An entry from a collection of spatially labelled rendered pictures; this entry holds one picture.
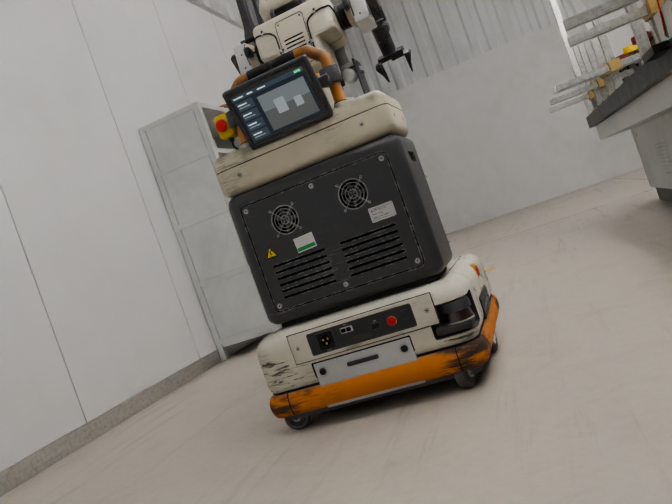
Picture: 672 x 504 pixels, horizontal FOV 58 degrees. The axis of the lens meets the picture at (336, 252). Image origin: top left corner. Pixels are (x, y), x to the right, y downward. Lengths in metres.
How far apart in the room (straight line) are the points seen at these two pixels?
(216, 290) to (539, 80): 6.98
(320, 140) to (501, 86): 8.23
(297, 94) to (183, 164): 2.32
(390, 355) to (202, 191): 2.46
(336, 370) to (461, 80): 8.46
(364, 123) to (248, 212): 0.42
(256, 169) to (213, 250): 2.14
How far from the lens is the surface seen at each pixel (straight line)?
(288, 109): 1.68
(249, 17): 2.45
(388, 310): 1.58
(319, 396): 1.70
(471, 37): 9.98
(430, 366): 1.59
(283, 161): 1.72
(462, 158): 9.78
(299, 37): 2.11
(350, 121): 1.66
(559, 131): 9.76
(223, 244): 3.82
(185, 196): 3.92
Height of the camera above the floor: 0.47
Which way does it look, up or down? 1 degrees down
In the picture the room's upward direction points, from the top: 20 degrees counter-clockwise
